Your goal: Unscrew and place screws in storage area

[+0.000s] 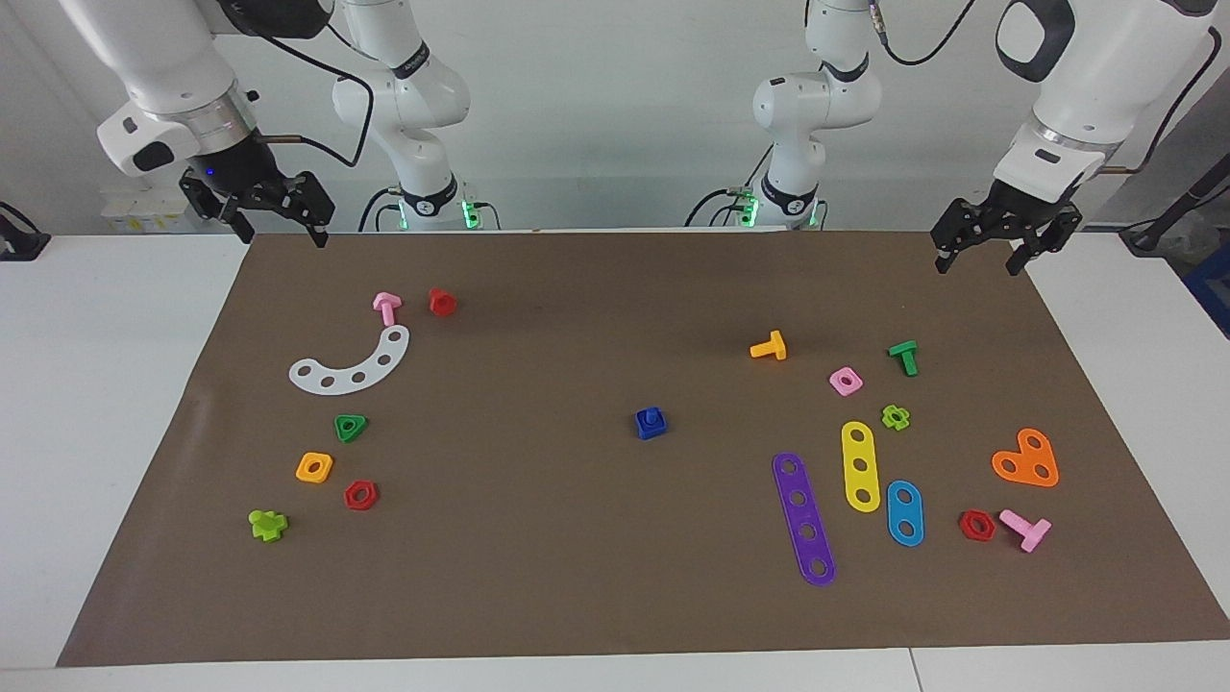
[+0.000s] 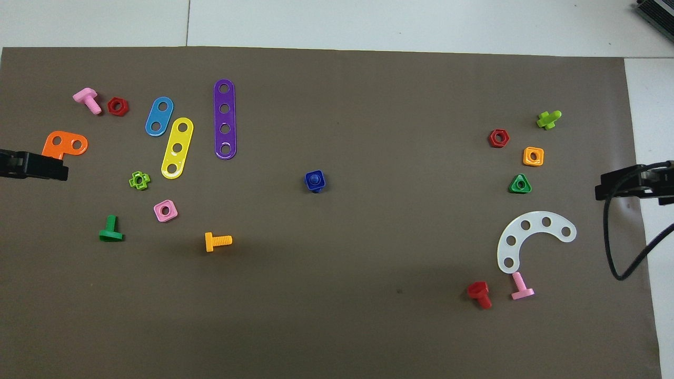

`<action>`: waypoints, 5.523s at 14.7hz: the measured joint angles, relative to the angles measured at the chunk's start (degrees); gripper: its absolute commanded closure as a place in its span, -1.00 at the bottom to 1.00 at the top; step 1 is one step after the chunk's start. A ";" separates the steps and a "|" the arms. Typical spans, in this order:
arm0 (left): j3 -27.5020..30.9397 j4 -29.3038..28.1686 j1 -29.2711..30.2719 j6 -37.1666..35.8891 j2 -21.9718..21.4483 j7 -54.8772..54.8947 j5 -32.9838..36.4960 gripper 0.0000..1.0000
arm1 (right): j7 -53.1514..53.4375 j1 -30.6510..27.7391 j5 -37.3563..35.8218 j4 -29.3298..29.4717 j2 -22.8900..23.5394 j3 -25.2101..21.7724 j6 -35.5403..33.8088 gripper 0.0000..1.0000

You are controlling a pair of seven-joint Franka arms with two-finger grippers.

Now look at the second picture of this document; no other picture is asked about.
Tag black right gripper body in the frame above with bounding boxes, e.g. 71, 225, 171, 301
640, 161, 674, 206

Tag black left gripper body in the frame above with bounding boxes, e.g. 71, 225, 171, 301
0, 149, 27, 178

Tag orange angled three-hole plate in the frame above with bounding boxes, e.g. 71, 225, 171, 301
42, 131, 89, 161

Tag dark green plastic bolt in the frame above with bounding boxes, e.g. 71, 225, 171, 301
98, 214, 125, 243

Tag pink plastic bolt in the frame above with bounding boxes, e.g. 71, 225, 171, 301
73, 87, 103, 115
510, 272, 536, 301

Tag white curved five-hole plate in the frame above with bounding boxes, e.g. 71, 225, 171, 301
497, 211, 578, 275

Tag lime green cross-head bolt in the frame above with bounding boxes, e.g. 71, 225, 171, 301
536, 110, 562, 131

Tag pink square plastic nut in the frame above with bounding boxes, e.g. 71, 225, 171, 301
153, 200, 179, 223

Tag blue two-hole plate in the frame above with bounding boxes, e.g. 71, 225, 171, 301
145, 96, 174, 137

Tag yellow three-hole plate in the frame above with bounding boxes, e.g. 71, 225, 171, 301
161, 117, 194, 180

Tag grey ribbed metal device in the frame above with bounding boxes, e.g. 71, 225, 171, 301
633, 0, 674, 28

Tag red plastic bolt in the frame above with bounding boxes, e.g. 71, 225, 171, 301
467, 281, 493, 310

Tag orange plastic bolt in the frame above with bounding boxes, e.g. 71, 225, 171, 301
204, 232, 233, 253

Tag purple four-hole plate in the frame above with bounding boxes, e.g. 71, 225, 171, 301
213, 79, 237, 160

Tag brown paper mat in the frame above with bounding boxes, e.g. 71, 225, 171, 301
0, 46, 663, 379

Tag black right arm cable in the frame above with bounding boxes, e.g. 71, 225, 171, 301
604, 161, 674, 281

